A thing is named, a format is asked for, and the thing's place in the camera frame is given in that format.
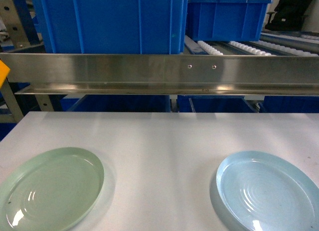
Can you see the yellow two-stud toy block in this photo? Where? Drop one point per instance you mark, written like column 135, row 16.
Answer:
column 4, row 71

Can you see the large blue bin on right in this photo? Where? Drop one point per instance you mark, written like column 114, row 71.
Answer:
column 225, row 20

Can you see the large blue bin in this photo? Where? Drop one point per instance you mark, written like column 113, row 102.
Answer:
column 112, row 26
column 225, row 20

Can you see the pale blue round plate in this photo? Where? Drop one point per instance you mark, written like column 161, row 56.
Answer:
column 262, row 192

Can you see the large blue bin on left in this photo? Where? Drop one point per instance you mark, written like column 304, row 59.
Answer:
column 112, row 26

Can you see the white roller conveyor track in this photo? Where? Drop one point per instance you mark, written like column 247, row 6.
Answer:
column 233, row 44

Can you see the pale green round plate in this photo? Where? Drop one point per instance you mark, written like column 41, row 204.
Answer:
column 52, row 191

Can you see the black bag in background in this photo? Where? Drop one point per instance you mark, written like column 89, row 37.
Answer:
column 289, row 15

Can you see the stainless steel shelf rail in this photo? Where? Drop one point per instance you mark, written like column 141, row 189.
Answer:
column 164, row 74

